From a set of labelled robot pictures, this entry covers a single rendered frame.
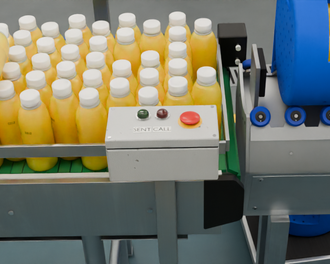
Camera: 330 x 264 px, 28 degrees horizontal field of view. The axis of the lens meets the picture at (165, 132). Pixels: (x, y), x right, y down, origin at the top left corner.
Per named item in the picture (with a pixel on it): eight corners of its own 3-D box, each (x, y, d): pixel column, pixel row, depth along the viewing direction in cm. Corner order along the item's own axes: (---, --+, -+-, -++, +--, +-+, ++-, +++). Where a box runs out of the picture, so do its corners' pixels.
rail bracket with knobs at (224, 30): (246, 75, 165) (248, 40, 158) (217, 76, 165) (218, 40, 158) (243, 54, 172) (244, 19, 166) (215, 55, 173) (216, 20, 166)
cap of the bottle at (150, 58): (140, 66, 140) (140, 59, 138) (142, 57, 143) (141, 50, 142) (158, 66, 139) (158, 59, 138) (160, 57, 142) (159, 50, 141)
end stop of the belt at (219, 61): (229, 151, 134) (229, 140, 132) (225, 151, 134) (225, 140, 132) (218, 48, 165) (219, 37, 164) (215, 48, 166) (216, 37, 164)
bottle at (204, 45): (194, 96, 158) (194, 37, 148) (185, 81, 163) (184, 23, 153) (220, 91, 160) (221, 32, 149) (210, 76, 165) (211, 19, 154)
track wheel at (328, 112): (342, 104, 139) (339, 104, 141) (320, 105, 139) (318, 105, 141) (342, 125, 139) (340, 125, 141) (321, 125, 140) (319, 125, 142)
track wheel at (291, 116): (306, 105, 140) (304, 105, 142) (285, 105, 140) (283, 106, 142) (306, 126, 140) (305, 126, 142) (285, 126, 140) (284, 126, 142)
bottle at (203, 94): (216, 151, 142) (217, 89, 132) (187, 145, 144) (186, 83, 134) (224, 133, 147) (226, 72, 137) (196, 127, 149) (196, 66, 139)
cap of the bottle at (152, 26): (158, 34, 150) (158, 28, 149) (142, 33, 150) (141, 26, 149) (161, 26, 153) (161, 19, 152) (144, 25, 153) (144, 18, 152)
